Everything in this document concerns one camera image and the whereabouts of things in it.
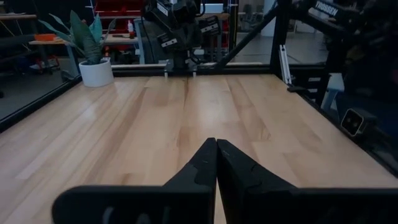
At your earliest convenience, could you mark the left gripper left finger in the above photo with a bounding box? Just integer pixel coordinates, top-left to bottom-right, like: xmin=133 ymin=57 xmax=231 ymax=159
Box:
xmin=51 ymin=138 xmax=217 ymax=224

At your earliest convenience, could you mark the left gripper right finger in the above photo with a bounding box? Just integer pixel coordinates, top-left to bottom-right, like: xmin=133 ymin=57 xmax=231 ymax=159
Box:
xmin=216 ymin=139 xmax=398 ymax=224

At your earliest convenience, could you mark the snake plant in white pot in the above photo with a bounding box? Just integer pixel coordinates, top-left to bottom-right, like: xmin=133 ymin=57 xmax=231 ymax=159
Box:
xmin=37 ymin=10 xmax=118 ymax=88

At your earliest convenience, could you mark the wooden workbench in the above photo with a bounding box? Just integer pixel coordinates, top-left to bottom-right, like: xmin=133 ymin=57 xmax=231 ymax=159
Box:
xmin=28 ymin=33 xmax=146 ymax=76

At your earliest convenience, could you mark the white bottle with red cap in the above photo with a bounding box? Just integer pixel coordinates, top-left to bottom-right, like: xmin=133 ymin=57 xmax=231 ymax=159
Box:
xmin=127 ymin=19 xmax=136 ymax=40

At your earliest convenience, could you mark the red storage rack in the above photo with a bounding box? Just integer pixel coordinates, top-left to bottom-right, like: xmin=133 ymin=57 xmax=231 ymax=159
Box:
xmin=93 ymin=0 xmax=144 ymax=34

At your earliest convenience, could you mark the orange tray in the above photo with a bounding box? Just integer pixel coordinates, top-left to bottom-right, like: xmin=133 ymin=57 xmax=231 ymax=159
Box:
xmin=34 ymin=33 xmax=57 ymax=42

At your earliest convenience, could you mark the silver aluminium bracket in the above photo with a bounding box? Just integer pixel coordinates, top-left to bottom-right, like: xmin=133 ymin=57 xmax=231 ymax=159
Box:
xmin=279 ymin=44 xmax=293 ymax=85

